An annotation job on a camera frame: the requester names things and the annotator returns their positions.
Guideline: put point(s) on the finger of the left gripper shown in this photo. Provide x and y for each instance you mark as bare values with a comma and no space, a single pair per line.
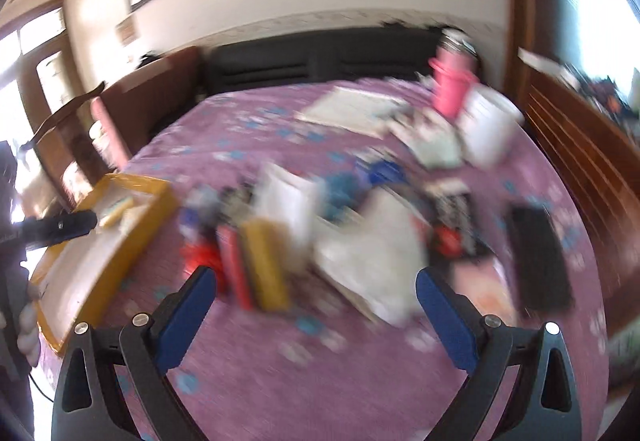
54,230

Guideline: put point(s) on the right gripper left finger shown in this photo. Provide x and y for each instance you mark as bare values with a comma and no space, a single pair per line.
89,404

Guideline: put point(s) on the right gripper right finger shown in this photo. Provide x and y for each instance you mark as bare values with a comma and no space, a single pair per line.
543,403

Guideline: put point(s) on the pink tissue pack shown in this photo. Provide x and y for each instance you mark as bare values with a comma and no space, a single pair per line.
483,282

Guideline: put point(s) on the red plastic bag bundle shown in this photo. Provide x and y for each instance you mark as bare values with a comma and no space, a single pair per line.
207,254

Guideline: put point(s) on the black crab print packet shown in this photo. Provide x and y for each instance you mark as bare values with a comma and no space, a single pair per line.
454,224

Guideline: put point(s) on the white cloth bag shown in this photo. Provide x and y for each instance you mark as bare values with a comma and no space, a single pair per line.
372,257

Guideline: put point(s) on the bag of coloured foam strips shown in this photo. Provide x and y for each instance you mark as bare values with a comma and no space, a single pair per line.
253,265

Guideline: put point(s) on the blue Vinda tissue pack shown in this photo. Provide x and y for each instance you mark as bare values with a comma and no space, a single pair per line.
379,172

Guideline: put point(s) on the blue towel bundle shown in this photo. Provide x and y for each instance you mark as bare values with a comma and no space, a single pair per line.
341,191

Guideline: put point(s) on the red white tissue pack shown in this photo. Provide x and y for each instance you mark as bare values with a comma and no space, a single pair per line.
291,202

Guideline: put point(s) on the yellow cardboard box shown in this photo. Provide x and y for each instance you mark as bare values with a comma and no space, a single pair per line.
79,278

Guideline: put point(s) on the dark wooden chair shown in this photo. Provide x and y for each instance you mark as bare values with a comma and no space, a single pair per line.
78,142

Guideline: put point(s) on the black smartphone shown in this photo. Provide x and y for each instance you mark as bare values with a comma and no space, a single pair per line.
538,260

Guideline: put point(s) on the white green work glove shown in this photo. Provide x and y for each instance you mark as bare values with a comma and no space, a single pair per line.
430,138

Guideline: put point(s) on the white plastic tub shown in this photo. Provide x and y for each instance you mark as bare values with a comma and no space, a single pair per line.
487,126

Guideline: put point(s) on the black leather sofa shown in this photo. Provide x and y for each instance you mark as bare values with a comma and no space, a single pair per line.
392,50

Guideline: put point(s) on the white paper booklet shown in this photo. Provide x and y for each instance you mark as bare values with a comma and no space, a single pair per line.
357,111

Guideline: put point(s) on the pink water bottle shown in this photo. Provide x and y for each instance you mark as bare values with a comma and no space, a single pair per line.
454,71

